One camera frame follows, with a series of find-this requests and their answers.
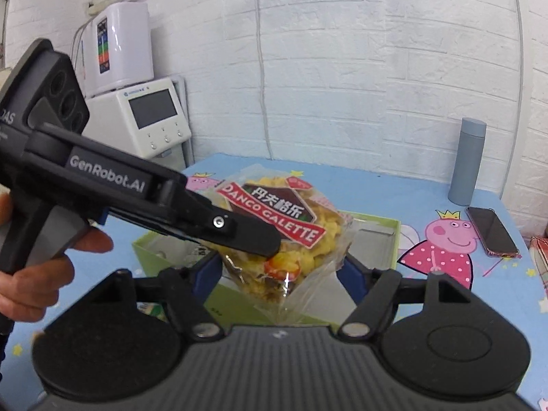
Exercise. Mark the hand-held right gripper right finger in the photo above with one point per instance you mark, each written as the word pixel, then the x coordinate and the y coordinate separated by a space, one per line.
pixel 349 274

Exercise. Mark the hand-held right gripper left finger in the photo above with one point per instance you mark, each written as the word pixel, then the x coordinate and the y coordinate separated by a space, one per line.
pixel 209 272

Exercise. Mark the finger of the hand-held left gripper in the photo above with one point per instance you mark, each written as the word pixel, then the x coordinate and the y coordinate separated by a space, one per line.
pixel 244 233
pixel 145 219

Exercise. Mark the green cardboard box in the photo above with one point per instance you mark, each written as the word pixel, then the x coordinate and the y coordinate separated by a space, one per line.
pixel 376 282

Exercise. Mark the clear packet of yellow waffles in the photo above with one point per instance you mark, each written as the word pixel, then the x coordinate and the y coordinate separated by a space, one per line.
pixel 308 218

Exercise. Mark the person's left hand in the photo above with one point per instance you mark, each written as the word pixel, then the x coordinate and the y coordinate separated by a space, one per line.
pixel 38 287

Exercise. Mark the blue printed tablecloth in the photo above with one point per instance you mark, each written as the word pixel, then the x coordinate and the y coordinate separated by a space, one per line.
pixel 385 188

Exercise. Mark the white appliance with screen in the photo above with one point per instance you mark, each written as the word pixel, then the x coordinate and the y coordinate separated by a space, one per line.
pixel 150 115

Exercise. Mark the white water purifier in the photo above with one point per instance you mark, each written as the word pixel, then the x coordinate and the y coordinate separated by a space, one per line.
pixel 124 47

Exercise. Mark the black smartphone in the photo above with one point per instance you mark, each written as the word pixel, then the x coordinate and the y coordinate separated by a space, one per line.
pixel 492 231

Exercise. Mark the grey thermos bottle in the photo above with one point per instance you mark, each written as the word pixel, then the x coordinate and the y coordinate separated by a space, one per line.
pixel 466 162

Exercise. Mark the red patterned box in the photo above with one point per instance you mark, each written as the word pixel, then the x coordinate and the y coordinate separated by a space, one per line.
pixel 540 265

